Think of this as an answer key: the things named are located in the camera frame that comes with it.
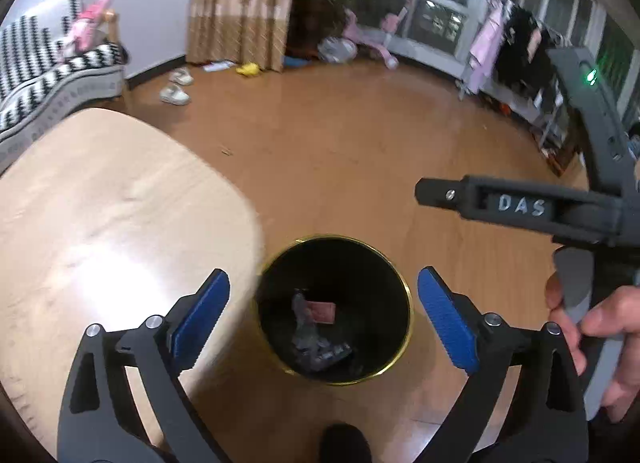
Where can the pink toy on sofa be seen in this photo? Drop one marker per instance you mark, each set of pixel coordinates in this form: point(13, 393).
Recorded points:
point(87, 25)

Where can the yellow toy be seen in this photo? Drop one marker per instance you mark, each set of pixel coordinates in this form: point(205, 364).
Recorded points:
point(247, 69)

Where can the black white patterned sofa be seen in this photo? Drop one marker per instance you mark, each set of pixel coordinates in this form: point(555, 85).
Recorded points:
point(30, 73)

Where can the pink tricycle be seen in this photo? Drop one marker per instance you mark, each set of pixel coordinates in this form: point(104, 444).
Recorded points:
point(372, 40)

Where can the pink garment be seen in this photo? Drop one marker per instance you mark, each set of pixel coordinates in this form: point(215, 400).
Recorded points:
point(485, 43)

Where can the person's dark shoe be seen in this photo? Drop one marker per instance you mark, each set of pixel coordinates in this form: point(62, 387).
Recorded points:
point(345, 445)

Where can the black trash bin gold rim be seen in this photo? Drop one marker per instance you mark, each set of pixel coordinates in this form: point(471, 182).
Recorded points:
point(280, 283)

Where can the black garment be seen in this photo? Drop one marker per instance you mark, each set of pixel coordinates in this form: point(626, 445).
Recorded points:
point(517, 48)

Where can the wooden frame sofa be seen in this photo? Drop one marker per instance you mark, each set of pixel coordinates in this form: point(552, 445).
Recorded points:
point(116, 43)

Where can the white shoe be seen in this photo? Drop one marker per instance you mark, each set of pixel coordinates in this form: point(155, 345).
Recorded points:
point(181, 77)
point(175, 94)

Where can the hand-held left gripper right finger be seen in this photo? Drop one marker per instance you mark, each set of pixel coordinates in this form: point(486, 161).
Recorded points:
point(447, 323)

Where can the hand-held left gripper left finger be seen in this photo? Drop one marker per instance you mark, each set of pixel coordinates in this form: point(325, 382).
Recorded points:
point(200, 318)

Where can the red packet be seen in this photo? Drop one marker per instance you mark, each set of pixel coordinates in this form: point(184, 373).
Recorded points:
point(321, 313)

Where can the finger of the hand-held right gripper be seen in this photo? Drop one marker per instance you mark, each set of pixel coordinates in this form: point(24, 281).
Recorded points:
point(435, 191)

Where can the crumpled clear wrappers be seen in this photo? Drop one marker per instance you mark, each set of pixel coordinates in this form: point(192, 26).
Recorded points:
point(315, 348)

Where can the round white fan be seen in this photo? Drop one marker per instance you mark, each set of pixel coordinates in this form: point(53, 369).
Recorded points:
point(337, 49)

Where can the person's right hand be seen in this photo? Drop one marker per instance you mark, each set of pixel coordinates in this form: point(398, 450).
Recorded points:
point(625, 323)

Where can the white paper sheet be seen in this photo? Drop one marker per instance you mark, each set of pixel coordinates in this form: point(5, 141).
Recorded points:
point(219, 66)

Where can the clothes rack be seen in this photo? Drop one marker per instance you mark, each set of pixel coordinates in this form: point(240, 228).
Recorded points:
point(547, 118)

